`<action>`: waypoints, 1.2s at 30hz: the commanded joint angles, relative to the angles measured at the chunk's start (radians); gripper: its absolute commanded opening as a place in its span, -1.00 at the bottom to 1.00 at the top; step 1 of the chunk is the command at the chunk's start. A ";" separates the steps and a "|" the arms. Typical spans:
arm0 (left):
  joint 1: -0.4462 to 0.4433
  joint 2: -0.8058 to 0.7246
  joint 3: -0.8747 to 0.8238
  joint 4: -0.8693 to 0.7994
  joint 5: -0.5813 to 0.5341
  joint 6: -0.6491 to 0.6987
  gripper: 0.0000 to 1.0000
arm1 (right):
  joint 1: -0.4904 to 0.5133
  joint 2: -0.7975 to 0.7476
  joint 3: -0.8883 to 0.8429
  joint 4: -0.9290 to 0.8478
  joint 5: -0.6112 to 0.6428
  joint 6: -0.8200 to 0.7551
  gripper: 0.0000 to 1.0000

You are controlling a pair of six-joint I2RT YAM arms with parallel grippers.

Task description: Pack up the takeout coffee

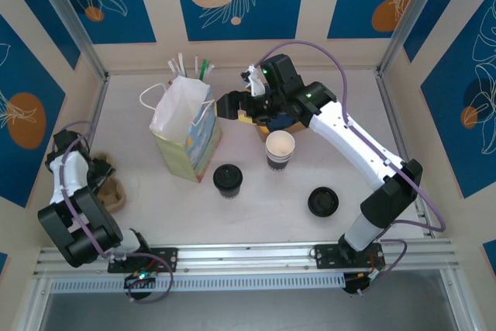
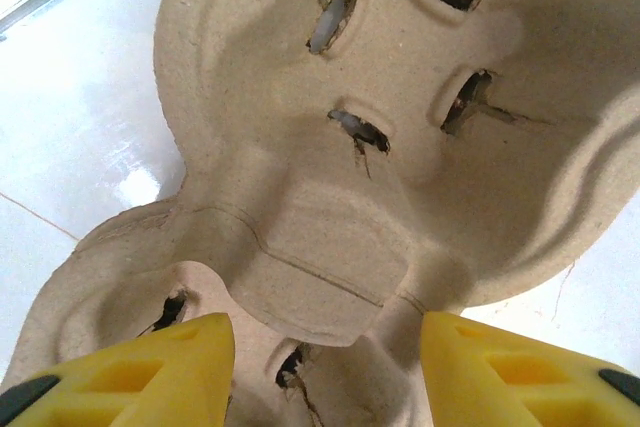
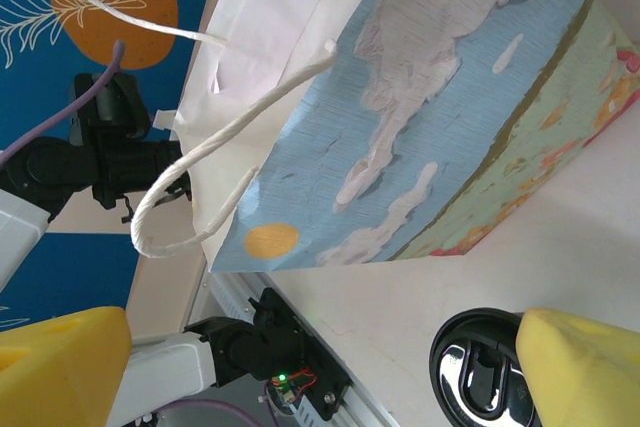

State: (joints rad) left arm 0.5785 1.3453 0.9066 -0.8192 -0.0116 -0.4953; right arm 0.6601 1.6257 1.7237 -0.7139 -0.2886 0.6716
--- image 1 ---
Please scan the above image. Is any white slotted cable duct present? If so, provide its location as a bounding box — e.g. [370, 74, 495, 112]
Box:
[49, 273, 346, 294]

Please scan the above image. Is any brown cardboard cup carrier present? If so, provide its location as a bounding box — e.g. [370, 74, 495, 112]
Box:
[92, 152, 128, 214]

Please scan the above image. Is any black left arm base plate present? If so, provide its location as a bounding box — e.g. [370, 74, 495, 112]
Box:
[107, 246, 179, 274]

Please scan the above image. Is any small circuit board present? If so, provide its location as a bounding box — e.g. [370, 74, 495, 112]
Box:
[344, 271, 384, 297]
[123, 271, 158, 290]

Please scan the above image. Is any black plastic cup lid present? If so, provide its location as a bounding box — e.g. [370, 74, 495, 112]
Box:
[307, 186, 340, 218]
[212, 164, 244, 192]

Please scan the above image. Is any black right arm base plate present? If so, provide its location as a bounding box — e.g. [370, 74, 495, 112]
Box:
[314, 243, 385, 270]

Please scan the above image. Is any printed paper gift bag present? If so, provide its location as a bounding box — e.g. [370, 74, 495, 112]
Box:
[139, 74, 225, 184]

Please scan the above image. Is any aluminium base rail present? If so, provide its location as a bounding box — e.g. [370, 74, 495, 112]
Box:
[33, 240, 462, 276]

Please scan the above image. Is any aluminium frame post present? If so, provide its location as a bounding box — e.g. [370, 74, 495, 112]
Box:
[29, 0, 109, 80]
[377, 0, 446, 76]

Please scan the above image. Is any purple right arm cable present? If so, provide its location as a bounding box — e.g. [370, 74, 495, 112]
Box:
[255, 40, 446, 297]

